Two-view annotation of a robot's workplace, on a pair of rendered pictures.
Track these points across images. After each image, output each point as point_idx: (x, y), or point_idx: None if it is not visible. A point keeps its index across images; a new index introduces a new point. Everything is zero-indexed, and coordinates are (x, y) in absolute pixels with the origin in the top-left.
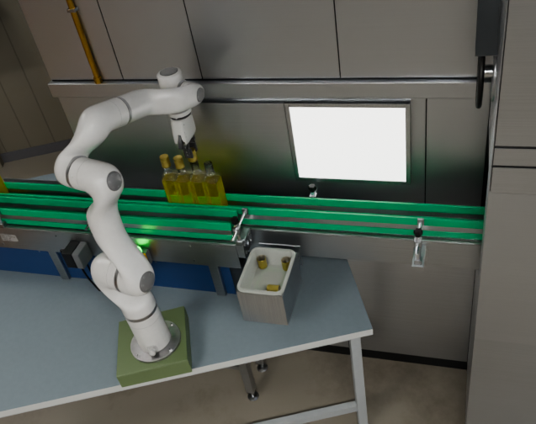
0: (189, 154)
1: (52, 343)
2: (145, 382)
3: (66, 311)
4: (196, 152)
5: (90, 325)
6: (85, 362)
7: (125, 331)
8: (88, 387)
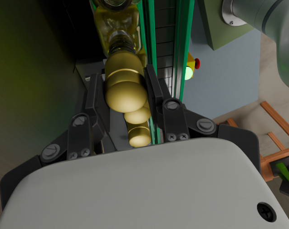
0: (161, 84)
1: (213, 86)
2: None
3: (187, 93)
4: (44, 89)
5: (199, 73)
6: (232, 57)
7: (226, 38)
8: (256, 40)
